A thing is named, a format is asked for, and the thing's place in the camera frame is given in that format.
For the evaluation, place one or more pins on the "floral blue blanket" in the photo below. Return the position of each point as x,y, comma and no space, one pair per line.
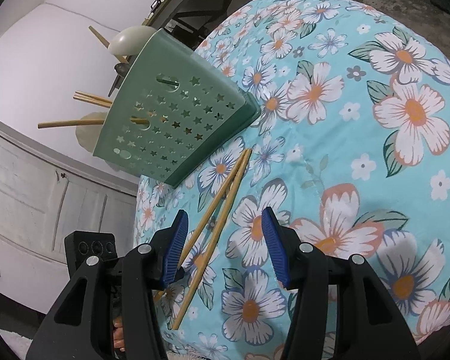
322,138

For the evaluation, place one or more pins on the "white panelled door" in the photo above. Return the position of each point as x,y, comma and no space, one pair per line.
30,195

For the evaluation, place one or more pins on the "large metal serving spoon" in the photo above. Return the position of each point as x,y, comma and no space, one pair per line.
120,69

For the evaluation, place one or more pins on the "person's left hand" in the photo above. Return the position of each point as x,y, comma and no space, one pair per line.
119,335

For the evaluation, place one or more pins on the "pale green rice spoon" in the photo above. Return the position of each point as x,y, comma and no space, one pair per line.
88,135

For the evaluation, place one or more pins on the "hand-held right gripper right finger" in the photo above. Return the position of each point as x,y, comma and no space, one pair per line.
275,247

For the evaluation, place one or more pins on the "tan bamboo chopstick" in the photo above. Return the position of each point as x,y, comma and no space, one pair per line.
213,204
214,234

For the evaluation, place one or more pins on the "grey metal table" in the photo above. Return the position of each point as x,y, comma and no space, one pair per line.
174,2

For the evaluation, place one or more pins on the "pale green round ladle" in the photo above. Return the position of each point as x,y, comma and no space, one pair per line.
129,41

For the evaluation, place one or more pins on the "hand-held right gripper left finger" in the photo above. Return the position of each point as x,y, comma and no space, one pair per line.
176,247

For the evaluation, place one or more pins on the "green plastic utensil holder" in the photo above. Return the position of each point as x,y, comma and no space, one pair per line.
172,93

